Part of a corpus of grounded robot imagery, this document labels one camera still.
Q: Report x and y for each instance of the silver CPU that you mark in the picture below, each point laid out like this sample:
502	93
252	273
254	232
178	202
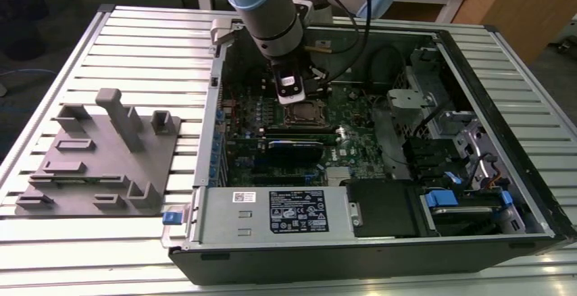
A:
307	113

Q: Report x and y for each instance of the silver bracket with hole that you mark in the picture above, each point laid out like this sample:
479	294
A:
396	102

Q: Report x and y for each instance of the grey parts rack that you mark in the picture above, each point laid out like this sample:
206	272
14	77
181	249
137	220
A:
113	181

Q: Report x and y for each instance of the green motherboard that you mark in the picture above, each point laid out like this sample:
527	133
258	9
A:
366	154

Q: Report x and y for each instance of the silver chipset heatsink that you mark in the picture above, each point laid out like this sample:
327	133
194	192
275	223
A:
340	172

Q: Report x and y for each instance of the black plastic cover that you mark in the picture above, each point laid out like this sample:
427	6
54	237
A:
386	208

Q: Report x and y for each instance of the wooden cabinet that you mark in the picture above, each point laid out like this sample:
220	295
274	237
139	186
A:
519	5

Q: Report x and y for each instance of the blue plastic clip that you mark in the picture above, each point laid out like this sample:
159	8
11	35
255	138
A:
506	198

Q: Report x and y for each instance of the blue case latch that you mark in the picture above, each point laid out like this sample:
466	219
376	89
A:
171	217

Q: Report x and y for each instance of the CPU socket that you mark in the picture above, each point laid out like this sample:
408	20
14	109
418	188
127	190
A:
284	124

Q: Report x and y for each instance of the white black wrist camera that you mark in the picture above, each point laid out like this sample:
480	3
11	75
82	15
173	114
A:
288	88

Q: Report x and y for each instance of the hard disk in blue carrier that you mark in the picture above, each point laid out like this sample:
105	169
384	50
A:
442	198

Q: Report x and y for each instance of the black PC case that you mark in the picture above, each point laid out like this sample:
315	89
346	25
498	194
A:
324	262

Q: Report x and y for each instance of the black graphics card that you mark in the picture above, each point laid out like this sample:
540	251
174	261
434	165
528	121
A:
295	154

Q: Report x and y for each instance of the grey power supply unit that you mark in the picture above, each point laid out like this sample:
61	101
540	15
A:
226	218

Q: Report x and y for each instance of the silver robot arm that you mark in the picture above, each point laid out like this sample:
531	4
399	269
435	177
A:
275	22

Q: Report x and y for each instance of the silver metal drive cage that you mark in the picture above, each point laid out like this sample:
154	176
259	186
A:
428	79

